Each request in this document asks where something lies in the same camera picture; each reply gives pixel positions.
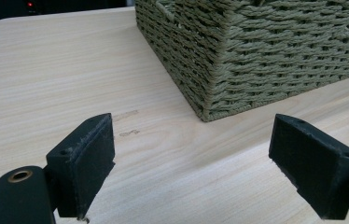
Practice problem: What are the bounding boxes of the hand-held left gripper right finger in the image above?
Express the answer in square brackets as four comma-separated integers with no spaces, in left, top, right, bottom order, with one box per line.
[268,113,349,221]

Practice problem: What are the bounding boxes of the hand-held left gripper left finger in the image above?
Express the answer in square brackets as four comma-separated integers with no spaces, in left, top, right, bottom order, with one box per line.
[45,112,117,219]

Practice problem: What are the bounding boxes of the green woven basket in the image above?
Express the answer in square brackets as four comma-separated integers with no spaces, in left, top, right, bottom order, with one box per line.
[134,0,349,123]

